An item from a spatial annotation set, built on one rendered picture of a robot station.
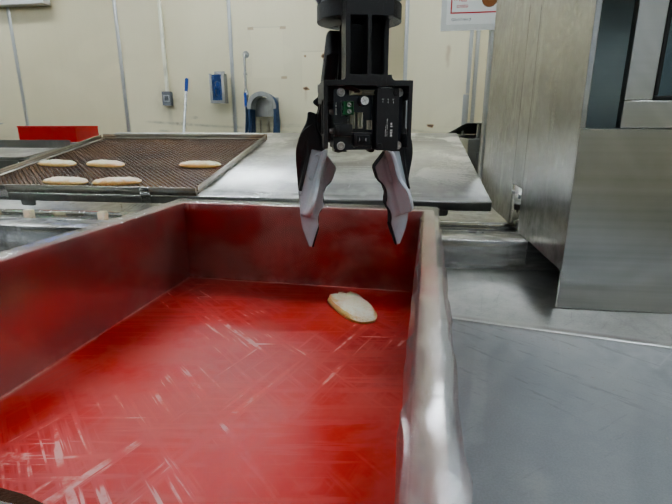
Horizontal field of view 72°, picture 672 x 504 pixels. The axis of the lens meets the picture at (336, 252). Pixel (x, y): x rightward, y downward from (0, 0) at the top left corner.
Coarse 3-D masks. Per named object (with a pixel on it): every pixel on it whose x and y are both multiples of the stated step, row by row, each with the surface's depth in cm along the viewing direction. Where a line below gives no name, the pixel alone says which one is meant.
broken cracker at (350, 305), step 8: (336, 296) 50; (344, 296) 50; (352, 296) 50; (360, 296) 51; (336, 304) 49; (344, 304) 48; (352, 304) 48; (360, 304) 48; (368, 304) 48; (344, 312) 47; (352, 312) 46; (360, 312) 46; (368, 312) 46; (352, 320) 46; (360, 320) 45; (368, 320) 46
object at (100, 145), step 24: (72, 144) 124; (96, 144) 129; (120, 144) 128; (144, 144) 128; (168, 144) 127; (192, 144) 126; (240, 144) 125; (24, 168) 107; (48, 168) 106; (96, 168) 105; (144, 168) 104; (192, 168) 103; (216, 168) 103; (48, 192) 90; (72, 192) 89; (96, 192) 89; (120, 192) 88; (168, 192) 87; (192, 192) 86
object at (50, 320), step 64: (0, 256) 33; (64, 256) 38; (128, 256) 46; (192, 256) 58; (256, 256) 56; (320, 256) 55; (384, 256) 53; (0, 320) 32; (64, 320) 38; (448, 320) 22; (0, 384) 33; (448, 384) 17; (448, 448) 13
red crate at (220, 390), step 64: (128, 320) 46; (192, 320) 46; (256, 320) 46; (320, 320) 46; (384, 320) 46; (64, 384) 35; (128, 384) 35; (192, 384) 35; (256, 384) 35; (320, 384) 35; (384, 384) 35; (0, 448) 28; (64, 448) 28; (128, 448) 28; (192, 448) 28; (256, 448) 28; (320, 448) 28; (384, 448) 28
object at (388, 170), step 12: (384, 156) 43; (396, 156) 43; (372, 168) 45; (384, 168) 44; (396, 168) 42; (384, 180) 44; (396, 180) 42; (384, 192) 45; (396, 192) 44; (408, 192) 40; (384, 204) 46; (396, 204) 45; (408, 204) 41; (396, 216) 45; (396, 228) 45; (396, 240) 46
